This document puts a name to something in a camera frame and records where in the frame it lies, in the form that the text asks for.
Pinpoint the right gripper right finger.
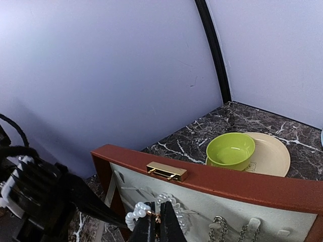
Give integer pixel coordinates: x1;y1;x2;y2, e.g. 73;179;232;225
160;202;186;242

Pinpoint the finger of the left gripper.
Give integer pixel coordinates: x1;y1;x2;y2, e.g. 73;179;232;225
64;172;127;228

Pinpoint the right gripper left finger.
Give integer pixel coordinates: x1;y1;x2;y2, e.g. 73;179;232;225
128;202;156;242

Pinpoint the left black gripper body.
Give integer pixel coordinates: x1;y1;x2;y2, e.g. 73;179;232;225
1;146;83;241

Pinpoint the long white pearl necklace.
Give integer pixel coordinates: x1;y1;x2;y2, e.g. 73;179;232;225
125;192;192;235

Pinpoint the large red jewelry box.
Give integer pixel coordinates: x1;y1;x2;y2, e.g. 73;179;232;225
91;145;322;241

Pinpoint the green bowl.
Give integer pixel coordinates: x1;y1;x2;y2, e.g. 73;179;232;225
206;133;255;171

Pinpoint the beige plate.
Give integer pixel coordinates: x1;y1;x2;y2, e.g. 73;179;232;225
204;132;291;178

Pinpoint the light blue faceted cup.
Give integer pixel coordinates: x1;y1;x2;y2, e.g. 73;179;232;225
320;129;323;147

